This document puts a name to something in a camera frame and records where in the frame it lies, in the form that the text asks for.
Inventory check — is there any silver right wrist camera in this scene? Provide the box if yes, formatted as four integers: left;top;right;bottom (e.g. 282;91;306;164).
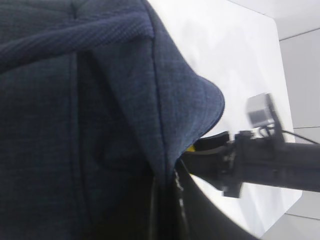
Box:
246;93;276;128

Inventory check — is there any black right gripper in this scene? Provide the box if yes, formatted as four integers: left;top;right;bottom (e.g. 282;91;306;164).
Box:
149;129;283;240

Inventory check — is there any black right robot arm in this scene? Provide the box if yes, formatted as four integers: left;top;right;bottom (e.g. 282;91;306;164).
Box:
180;131;320;198

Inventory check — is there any dark navy lunch bag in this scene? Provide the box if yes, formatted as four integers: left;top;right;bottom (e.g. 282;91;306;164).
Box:
0;0;225;240

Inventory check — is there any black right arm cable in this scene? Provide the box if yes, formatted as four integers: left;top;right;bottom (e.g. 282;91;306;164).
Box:
257;126;320;146

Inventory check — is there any yellow lemon toy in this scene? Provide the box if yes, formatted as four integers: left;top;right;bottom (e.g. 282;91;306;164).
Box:
186;144;196;152

